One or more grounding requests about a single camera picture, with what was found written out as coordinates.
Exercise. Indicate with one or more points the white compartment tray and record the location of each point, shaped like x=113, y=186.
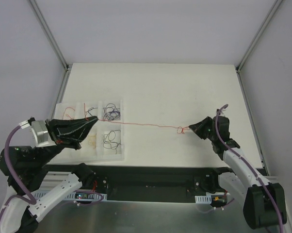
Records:
x=104, y=143

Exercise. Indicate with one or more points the right white cable duct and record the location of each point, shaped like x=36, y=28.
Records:
x=203, y=199

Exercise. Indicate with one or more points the left white cable duct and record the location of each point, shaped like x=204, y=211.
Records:
x=74, y=195

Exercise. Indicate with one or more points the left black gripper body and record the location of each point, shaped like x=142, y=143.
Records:
x=53, y=131

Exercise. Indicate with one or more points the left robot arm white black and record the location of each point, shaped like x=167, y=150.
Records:
x=25, y=168

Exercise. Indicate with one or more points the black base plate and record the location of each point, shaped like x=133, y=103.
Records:
x=155, y=184

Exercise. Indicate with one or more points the white cable duct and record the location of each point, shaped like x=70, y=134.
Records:
x=74, y=195
x=203, y=199

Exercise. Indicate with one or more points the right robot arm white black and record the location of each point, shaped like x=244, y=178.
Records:
x=263, y=202

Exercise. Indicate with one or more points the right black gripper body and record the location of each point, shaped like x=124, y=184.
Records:
x=207, y=127

